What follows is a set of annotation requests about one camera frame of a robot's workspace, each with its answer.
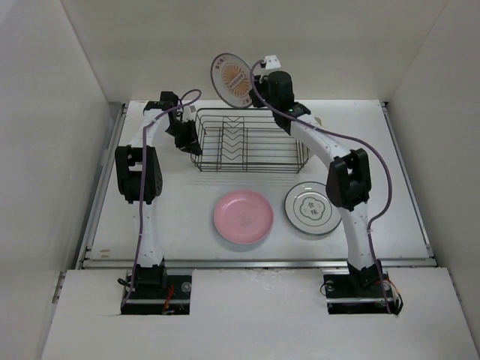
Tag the pink plastic plate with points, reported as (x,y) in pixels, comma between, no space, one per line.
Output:
(243,217)

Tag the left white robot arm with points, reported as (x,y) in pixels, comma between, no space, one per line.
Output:
(140,180)

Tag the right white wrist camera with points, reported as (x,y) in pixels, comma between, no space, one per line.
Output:
(270,63)

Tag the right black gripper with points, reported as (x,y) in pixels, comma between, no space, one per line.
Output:
(261,81)

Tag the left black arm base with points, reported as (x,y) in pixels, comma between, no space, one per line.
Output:
(169,295)

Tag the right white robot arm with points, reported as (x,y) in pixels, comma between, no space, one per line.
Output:
(348,181)

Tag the grey wire dish rack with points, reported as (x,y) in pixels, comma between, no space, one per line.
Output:
(245,141)

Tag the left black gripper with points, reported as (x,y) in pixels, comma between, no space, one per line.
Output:
(190,144)

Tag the orange sunburst ceramic plate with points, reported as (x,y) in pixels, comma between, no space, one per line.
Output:
(230,79)

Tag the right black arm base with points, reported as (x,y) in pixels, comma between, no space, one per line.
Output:
(343,298)

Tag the patterned ceramic plate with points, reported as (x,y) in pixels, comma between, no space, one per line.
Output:
(309,210)

